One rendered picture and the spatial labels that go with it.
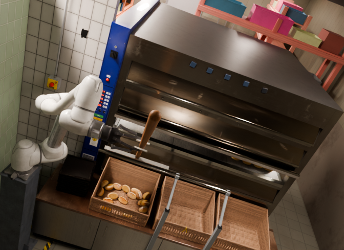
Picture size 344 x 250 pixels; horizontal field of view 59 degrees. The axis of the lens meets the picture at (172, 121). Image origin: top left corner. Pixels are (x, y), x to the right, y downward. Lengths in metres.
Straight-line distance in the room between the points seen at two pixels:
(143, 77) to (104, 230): 1.46
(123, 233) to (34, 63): 1.74
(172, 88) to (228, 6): 2.80
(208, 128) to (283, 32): 2.96
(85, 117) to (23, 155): 1.05
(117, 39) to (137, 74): 0.34
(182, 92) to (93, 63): 0.81
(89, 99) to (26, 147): 1.06
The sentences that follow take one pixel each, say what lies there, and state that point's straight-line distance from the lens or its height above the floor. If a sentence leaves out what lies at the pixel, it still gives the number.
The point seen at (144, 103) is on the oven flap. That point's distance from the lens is 2.78.
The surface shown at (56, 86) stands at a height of 1.45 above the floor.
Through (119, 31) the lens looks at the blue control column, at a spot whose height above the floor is 2.09.
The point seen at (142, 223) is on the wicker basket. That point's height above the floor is 0.62.
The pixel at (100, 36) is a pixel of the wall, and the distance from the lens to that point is 2.66.
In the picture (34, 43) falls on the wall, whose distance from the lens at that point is 2.91.
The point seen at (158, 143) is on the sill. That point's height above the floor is 1.18.
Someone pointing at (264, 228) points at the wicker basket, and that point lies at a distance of 3.43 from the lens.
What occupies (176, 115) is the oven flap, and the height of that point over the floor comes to 1.53.
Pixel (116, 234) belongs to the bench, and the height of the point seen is 0.42.
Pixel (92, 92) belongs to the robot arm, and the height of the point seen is 2.12.
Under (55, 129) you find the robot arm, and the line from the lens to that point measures 2.29.
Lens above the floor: 2.82
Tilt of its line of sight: 29 degrees down
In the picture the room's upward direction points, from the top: 22 degrees clockwise
